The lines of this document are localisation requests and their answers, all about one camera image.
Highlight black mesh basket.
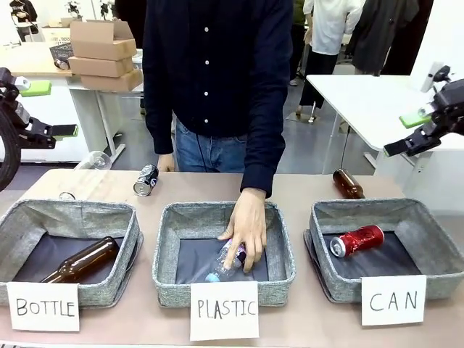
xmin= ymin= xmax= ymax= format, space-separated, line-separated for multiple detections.
xmin=48 ymin=41 xmax=74 ymax=70

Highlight long brown glass bottle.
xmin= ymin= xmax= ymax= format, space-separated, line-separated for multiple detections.
xmin=39 ymin=236 xmax=121 ymax=284

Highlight paper sign PLASTIC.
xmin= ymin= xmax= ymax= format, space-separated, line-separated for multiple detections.
xmin=188 ymin=280 xmax=261 ymax=342

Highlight white desk with legs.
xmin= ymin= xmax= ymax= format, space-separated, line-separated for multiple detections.
xmin=50 ymin=74 xmax=146 ymax=157

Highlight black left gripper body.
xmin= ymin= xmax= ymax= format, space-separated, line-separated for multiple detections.
xmin=0 ymin=67 xmax=57 ymax=150

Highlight large white table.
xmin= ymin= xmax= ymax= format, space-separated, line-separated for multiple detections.
xmin=305 ymin=73 xmax=464 ymax=199

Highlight clear plastic bottle blue cap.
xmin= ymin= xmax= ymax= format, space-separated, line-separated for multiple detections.
xmin=195 ymin=237 xmax=255 ymax=284

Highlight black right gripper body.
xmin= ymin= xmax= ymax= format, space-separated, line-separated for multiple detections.
xmin=427 ymin=77 xmax=464 ymax=138

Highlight person blue jeans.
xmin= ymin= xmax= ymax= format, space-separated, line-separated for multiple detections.
xmin=174 ymin=117 xmax=248 ymax=173

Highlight wooden top table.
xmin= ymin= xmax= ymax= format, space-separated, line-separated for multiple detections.
xmin=0 ymin=42 xmax=73 ymax=78

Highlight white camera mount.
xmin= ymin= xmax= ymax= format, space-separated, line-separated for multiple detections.
xmin=419 ymin=62 xmax=452 ymax=94

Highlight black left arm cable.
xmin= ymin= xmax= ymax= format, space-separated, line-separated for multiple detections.
xmin=0 ymin=107 xmax=22 ymax=192

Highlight crushed red soda can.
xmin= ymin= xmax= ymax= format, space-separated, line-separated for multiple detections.
xmin=329 ymin=224 xmax=386 ymax=259

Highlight clear glass bottle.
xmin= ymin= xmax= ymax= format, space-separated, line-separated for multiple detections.
xmin=73 ymin=151 xmax=112 ymax=172

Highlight stubby brown glass bottle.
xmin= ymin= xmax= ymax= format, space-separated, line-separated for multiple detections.
xmin=332 ymin=167 xmax=366 ymax=200

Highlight person left forearm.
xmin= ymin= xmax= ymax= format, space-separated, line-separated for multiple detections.
xmin=240 ymin=104 xmax=286 ymax=199

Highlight closed flat cardboard box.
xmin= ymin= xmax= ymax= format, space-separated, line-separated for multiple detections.
xmin=79 ymin=67 xmax=144 ymax=93
xmin=67 ymin=55 xmax=136 ymax=78

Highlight person left hand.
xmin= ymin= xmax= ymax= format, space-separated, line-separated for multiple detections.
xmin=217 ymin=188 xmax=270 ymax=274

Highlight grey basket can label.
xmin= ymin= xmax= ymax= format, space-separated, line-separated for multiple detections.
xmin=303 ymin=197 xmax=464 ymax=304

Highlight grey basket plastic label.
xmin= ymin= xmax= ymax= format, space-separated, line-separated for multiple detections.
xmin=152 ymin=201 xmax=297 ymax=309

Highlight person in white shirt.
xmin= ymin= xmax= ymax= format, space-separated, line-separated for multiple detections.
xmin=295 ymin=0 xmax=366 ymax=123

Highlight paper sign BOTTLE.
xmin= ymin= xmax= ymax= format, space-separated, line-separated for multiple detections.
xmin=6 ymin=281 xmax=81 ymax=333

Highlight white plastic crate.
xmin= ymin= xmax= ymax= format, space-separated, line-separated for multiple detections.
xmin=41 ymin=26 xmax=72 ymax=45

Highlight person in black top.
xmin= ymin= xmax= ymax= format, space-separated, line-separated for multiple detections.
xmin=8 ymin=0 xmax=39 ymax=44

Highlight open cardboard box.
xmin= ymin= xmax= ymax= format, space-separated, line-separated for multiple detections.
xmin=69 ymin=19 xmax=138 ymax=62

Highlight person navy shirt torso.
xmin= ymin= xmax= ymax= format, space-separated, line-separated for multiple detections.
xmin=142 ymin=0 xmax=294 ymax=138

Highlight black soda can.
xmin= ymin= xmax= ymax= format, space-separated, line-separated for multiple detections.
xmin=132 ymin=163 xmax=160 ymax=197

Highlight person right hand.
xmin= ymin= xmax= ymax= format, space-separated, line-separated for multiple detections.
xmin=157 ymin=153 xmax=177 ymax=173

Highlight dark hanging coat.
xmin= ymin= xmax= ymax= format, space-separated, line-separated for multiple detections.
xmin=346 ymin=0 xmax=435 ymax=76

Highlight paper sign CAN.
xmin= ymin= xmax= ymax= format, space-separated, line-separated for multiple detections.
xmin=360 ymin=274 xmax=428 ymax=327

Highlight person right forearm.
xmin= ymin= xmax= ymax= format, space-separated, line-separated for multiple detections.
xmin=144 ymin=101 xmax=175 ymax=156

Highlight grey basket bottle label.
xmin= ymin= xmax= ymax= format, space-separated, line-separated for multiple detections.
xmin=0 ymin=198 xmax=144 ymax=310

